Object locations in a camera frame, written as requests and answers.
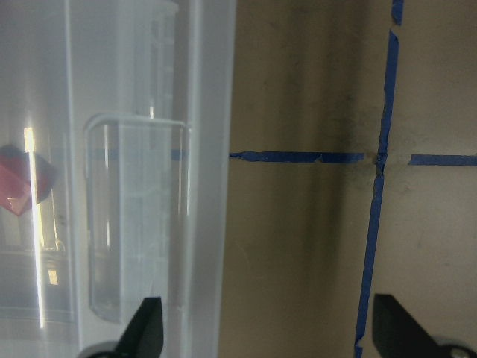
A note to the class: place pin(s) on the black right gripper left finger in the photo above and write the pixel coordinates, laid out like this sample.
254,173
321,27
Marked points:
144,335

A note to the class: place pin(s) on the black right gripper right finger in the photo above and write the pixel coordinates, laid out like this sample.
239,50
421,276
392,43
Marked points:
396,334

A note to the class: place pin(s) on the clear plastic box lid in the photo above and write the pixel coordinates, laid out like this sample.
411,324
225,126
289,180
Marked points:
130,102

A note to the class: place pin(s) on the red block under lid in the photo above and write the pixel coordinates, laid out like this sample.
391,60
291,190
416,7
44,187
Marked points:
16,179

